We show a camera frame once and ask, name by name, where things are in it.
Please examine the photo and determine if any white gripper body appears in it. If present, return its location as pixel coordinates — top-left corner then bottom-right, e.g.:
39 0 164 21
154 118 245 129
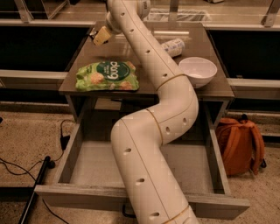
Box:
106 12 122 34

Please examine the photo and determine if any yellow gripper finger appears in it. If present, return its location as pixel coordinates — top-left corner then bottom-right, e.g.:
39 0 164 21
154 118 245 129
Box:
93 26 112 46

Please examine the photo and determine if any black rxbar chocolate bar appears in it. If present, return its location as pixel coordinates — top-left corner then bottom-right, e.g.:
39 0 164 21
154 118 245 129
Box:
88 31 98 39

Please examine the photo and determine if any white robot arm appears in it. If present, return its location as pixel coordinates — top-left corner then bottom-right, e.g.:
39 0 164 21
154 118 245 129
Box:
94 0 199 224

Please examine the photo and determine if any grey cabinet with glossy top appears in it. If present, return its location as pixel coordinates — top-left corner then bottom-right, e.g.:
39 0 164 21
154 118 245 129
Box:
59 20 235 130

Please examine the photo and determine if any open grey top drawer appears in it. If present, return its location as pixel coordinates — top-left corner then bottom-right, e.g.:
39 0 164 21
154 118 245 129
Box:
35 100 249 220

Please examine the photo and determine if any green snack bag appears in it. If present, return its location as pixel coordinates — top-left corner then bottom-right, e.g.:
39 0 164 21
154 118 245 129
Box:
75 60 139 91

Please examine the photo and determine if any clear plastic water bottle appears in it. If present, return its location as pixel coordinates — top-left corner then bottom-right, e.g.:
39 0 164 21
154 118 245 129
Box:
161 38 185 58

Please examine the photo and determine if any white bowl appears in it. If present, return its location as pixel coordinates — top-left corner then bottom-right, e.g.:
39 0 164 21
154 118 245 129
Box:
178 57 218 88

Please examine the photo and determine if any black pole on floor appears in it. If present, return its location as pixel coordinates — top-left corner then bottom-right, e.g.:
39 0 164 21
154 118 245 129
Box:
17 156 56 224

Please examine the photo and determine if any orange backpack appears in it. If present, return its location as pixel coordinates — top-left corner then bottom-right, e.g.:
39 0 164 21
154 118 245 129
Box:
215 117 265 176

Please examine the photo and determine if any black power adapter cable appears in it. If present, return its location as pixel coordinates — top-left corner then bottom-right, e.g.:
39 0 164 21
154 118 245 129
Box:
0 119 76 224

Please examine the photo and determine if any black drawer handle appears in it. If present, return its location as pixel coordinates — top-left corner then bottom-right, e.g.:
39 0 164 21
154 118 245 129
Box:
122 204 136 219

